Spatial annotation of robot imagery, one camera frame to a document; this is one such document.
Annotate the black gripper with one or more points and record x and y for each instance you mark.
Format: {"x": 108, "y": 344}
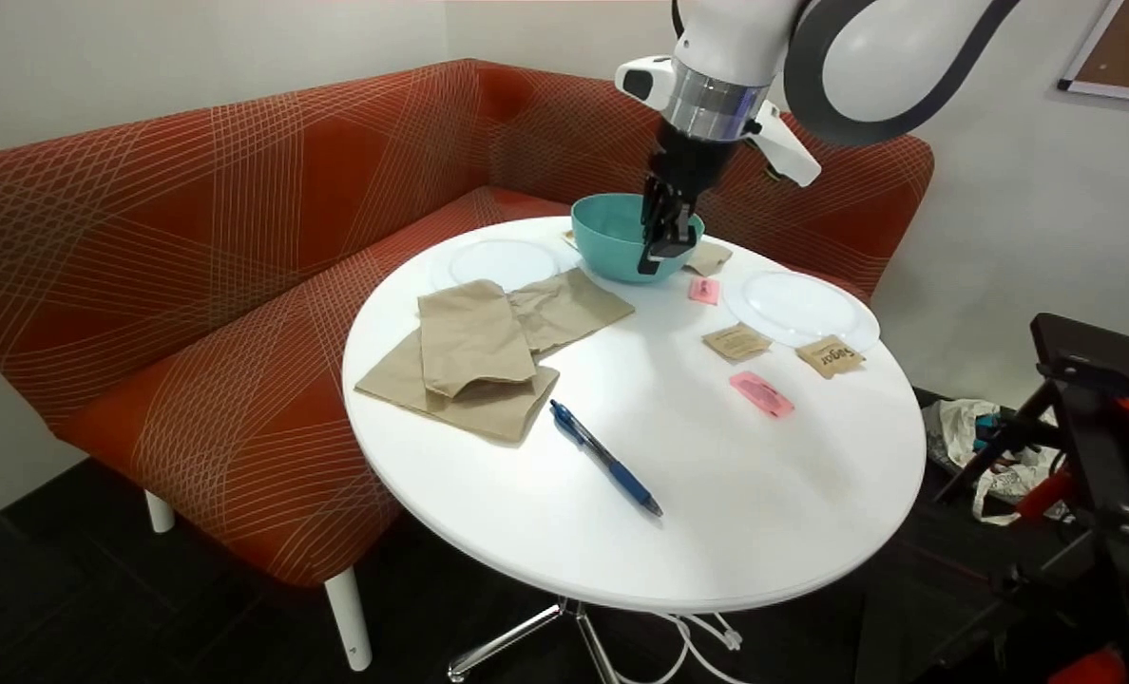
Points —
{"x": 688, "y": 166}

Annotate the blue bowl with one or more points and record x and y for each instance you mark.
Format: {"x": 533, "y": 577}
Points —
{"x": 604, "y": 252}

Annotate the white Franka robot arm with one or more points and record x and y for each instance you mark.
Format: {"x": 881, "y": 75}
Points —
{"x": 726, "y": 38}

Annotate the small brown packet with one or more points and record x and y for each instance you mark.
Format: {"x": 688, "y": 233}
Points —
{"x": 711, "y": 258}
{"x": 829, "y": 357}
{"x": 734, "y": 344}

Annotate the pink packet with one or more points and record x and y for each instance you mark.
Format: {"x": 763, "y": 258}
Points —
{"x": 706, "y": 290}
{"x": 763, "y": 395}

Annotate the white plate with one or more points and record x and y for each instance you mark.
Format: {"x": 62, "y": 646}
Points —
{"x": 796, "y": 310}
{"x": 498, "y": 265}

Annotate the folded brown napkin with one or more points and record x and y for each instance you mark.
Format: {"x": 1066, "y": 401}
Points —
{"x": 468, "y": 334}

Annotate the blue pen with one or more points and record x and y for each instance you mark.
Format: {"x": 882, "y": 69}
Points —
{"x": 601, "y": 457}

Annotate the large flat brown napkin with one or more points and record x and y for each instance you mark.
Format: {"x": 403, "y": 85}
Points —
{"x": 492, "y": 410}

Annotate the white bag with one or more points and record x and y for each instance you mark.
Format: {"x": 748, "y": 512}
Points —
{"x": 964, "y": 429}

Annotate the orange patterned corner sofa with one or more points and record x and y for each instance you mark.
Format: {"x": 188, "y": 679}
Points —
{"x": 207, "y": 252}

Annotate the black robot stand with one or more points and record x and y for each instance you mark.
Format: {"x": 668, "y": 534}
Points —
{"x": 1095, "y": 442}

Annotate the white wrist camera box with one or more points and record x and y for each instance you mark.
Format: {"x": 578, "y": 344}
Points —
{"x": 783, "y": 147}

